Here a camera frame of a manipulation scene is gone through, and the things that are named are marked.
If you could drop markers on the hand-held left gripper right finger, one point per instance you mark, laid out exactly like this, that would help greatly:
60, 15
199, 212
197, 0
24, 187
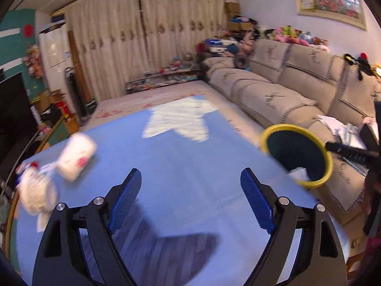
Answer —
256, 202

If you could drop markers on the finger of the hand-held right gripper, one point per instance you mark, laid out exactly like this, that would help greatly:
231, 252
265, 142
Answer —
345, 151

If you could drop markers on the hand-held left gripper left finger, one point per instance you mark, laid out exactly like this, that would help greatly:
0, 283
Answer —
125, 202

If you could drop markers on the yellow rimmed trash bin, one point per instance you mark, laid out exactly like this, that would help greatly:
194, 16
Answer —
300, 152

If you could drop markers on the person's right forearm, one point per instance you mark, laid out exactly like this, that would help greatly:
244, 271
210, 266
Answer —
372, 262

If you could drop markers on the white cloth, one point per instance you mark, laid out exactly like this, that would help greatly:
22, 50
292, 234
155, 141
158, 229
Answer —
339, 126

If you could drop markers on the white paper cup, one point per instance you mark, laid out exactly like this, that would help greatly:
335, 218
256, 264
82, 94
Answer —
77, 158

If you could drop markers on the blue star pattern cloth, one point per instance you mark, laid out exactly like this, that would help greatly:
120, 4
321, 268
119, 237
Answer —
184, 161

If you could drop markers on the white paper receipt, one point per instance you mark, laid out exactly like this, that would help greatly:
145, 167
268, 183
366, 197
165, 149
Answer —
43, 223

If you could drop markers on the black yellow toy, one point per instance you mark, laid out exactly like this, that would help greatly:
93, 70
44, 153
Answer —
358, 64

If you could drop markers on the white printed paper tub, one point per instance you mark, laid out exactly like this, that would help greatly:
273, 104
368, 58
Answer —
35, 192

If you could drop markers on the wooden basket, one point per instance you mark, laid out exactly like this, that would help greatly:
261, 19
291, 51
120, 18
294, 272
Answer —
73, 123

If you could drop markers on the beige sofa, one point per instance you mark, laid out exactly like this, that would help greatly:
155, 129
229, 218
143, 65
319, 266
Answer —
268, 95

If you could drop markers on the green box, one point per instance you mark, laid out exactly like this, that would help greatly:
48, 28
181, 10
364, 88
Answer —
91, 104

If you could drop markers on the red box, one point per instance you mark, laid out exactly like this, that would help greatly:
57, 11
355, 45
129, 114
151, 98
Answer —
65, 110

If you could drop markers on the beige floral rug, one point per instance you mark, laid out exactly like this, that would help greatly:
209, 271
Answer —
166, 95

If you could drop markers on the black tower fan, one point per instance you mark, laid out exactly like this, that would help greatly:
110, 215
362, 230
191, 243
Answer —
74, 92

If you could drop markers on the low glass table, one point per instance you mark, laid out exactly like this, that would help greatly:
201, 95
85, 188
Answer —
160, 80

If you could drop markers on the open cardboard boxes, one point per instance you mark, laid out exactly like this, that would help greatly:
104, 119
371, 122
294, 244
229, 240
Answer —
52, 98

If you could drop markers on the pile of plush toys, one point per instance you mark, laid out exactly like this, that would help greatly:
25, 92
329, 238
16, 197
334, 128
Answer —
285, 34

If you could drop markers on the grey neck pillow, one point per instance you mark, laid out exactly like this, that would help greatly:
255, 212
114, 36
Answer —
240, 62

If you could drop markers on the black flat television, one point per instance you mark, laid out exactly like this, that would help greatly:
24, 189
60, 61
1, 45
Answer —
15, 116

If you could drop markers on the rolled brown mat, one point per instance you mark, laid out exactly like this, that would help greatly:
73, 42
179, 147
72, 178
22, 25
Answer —
78, 65

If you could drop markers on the beige patterned curtain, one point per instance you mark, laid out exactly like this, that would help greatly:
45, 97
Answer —
104, 41
184, 23

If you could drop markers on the hanging flower decoration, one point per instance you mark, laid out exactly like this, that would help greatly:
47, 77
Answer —
33, 62

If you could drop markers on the white standing air conditioner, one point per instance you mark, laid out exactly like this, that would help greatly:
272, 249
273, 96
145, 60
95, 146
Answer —
56, 47

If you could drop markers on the stack of cardboard boxes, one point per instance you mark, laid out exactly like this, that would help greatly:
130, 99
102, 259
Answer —
235, 15

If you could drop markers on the red round wall ornament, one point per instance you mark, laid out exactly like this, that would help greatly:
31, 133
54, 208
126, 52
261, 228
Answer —
28, 30

